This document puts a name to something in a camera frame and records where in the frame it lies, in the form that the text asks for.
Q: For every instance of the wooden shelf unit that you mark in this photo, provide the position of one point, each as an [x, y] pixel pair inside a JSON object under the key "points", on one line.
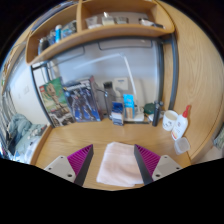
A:
{"points": [[100, 33]]}

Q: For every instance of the blue robot model kit box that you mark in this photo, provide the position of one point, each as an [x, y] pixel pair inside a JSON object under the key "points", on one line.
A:
{"points": [[81, 100]]}

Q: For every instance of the bed with bedding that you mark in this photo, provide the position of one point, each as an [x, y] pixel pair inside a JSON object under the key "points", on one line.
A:
{"points": [[20, 133]]}

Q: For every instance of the pink towel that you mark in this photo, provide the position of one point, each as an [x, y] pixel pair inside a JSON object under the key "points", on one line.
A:
{"points": [[118, 165]]}

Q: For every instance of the dark green object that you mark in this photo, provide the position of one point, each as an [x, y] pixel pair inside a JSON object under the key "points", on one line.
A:
{"points": [[149, 108]]}

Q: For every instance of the white bottle with red cap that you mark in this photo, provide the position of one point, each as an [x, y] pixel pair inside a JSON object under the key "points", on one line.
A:
{"points": [[180, 126]]}

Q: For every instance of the light blue hanging package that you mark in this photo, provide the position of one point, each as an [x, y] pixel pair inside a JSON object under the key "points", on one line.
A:
{"points": [[129, 105]]}

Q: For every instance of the clear bottle with dark cap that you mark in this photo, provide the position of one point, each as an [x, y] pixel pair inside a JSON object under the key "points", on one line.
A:
{"points": [[108, 100]]}

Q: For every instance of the white wall switch plate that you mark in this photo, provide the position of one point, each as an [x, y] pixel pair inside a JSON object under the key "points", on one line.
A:
{"points": [[26, 90]]}

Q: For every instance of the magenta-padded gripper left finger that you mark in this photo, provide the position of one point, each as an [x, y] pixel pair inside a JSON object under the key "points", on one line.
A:
{"points": [[57, 165]]}

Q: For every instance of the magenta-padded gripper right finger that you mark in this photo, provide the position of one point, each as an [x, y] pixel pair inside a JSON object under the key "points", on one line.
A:
{"points": [[166, 165]]}

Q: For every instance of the small blue box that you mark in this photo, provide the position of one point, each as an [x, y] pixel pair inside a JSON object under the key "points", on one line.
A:
{"points": [[117, 113]]}

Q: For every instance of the dark metal desk frame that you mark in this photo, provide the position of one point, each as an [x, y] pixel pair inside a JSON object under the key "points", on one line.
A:
{"points": [[173, 73]]}

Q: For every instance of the green toy set box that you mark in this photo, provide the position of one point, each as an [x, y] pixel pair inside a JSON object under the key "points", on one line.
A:
{"points": [[55, 101]]}

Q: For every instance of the small clear plastic container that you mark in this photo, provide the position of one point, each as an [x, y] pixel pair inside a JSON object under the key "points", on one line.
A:
{"points": [[182, 146]]}

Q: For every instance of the black bottle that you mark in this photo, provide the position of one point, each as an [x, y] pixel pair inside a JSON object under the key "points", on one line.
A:
{"points": [[157, 115]]}

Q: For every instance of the white desk lamp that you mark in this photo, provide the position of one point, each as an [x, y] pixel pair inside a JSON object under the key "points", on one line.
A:
{"points": [[130, 76]]}

